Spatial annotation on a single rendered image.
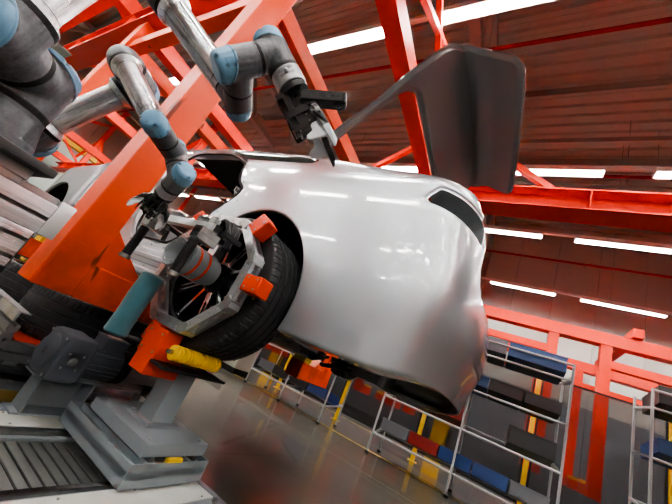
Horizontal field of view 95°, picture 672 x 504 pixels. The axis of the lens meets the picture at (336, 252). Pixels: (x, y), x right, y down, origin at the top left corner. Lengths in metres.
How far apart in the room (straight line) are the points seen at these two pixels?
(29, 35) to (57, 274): 1.04
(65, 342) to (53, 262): 0.34
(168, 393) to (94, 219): 0.83
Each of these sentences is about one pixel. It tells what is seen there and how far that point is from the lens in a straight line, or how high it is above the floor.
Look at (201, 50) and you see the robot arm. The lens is 1.04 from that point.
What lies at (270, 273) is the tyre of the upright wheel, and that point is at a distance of 1.31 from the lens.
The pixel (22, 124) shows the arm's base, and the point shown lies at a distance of 0.98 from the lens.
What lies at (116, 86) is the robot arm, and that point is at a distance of 1.54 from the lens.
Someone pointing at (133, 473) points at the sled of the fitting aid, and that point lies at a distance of 1.41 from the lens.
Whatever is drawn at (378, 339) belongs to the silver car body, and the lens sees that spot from 1.15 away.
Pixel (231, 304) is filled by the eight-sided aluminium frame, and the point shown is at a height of 0.75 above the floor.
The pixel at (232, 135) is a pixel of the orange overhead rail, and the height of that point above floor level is 3.25.
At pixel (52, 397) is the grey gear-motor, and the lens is 1.90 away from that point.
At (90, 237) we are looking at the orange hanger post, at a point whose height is 0.78.
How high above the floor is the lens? 0.67
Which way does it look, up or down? 20 degrees up
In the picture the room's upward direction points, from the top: 25 degrees clockwise
